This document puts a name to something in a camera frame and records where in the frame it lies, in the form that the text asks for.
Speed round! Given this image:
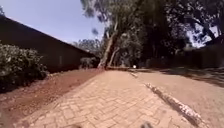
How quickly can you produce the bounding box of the stone kerb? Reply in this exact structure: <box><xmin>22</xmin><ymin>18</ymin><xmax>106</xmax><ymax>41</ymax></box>
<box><xmin>128</xmin><ymin>70</ymin><xmax>205</xmax><ymax>128</ymax></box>

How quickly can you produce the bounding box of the bare red dirt strip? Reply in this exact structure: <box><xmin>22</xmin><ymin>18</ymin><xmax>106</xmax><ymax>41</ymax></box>
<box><xmin>0</xmin><ymin>68</ymin><xmax>104</xmax><ymax>128</ymax></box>

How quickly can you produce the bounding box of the red brick path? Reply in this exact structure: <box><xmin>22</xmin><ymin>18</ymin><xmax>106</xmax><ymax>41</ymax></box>
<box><xmin>13</xmin><ymin>69</ymin><xmax>198</xmax><ymax>128</ymax></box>

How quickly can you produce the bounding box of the dark boundary wall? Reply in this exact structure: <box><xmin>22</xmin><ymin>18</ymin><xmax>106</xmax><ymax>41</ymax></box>
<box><xmin>0</xmin><ymin>14</ymin><xmax>100</xmax><ymax>74</ymax></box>

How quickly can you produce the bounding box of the small grey bush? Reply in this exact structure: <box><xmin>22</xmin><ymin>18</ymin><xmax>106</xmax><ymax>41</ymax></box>
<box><xmin>79</xmin><ymin>56</ymin><xmax>98</xmax><ymax>70</ymax></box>

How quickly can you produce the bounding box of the leaning tree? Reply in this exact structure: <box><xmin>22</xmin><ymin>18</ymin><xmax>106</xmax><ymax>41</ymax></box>
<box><xmin>97</xmin><ymin>19</ymin><xmax>122</xmax><ymax>70</ymax></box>

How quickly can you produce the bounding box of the dark green hedge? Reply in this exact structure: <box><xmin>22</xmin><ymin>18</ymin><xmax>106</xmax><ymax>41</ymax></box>
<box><xmin>0</xmin><ymin>42</ymin><xmax>50</xmax><ymax>93</ymax></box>

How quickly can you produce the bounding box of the wooden fence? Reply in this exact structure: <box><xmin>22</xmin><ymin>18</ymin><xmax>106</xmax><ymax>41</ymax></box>
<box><xmin>139</xmin><ymin>41</ymin><xmax>224</xmax><ymax>70</ymax></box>

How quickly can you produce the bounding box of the group of tall trees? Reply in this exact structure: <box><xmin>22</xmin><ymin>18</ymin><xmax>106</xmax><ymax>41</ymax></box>
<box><xmin>73</xmin><ymin>0</ymin><xmax>224</xmax><ymax>70</ymax></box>

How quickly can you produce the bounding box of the paved road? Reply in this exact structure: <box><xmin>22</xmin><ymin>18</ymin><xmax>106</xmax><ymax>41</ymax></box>
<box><xmin>133</xmin><ymin>68</ymin><xmax>224</xmax><ymax>128</ymax></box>

